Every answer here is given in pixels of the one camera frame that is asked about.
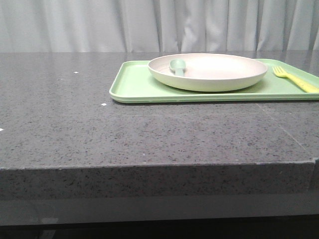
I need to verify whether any beige round plate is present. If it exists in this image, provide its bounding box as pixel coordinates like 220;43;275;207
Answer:
148;53;268;92

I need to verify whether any yellow plastic fork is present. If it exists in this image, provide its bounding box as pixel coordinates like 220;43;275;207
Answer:
272;66;319;93

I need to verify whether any light green plastic tray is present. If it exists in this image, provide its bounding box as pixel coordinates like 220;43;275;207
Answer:
109;59;319;104

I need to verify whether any grey-green plastic spoon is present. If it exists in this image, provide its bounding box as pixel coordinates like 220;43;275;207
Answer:
169;59;186;77

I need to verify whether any grey pleated curtain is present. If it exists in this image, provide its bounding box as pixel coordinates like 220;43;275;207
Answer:
0;0;319;52

